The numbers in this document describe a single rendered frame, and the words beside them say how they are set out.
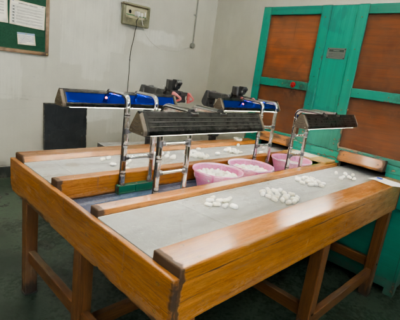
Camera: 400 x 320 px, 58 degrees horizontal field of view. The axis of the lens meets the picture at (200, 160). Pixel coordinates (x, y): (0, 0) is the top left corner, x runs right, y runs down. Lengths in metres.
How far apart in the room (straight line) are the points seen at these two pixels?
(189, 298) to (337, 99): 1.92
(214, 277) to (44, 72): 3.14
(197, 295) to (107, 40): 3.39
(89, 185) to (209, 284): 0.74
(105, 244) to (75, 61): 2.99
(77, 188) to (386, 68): 1.93
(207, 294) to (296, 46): 2.12
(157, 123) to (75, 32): 2.93
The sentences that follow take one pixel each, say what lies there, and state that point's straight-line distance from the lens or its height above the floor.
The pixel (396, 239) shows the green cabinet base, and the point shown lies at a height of 0.39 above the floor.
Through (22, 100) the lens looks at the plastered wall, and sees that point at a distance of 3.87.
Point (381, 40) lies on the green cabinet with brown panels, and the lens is 2.58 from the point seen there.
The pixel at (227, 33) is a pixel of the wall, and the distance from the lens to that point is 4.72.
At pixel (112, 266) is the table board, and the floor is 0.64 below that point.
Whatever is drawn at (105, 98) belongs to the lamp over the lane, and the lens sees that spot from 1.66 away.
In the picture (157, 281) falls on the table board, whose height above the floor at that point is 0.70.
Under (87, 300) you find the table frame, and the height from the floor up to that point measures 0.30.
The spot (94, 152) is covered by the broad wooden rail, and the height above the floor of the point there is 0.76.
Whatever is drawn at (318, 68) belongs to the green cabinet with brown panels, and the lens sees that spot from 2.71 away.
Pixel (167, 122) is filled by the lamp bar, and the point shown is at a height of 1.08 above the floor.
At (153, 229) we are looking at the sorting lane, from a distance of 1.19.
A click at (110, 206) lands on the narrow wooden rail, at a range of 1.27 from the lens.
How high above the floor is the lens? 1.25
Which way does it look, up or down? 14 degrees down
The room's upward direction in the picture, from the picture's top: 8 degrees clockwise
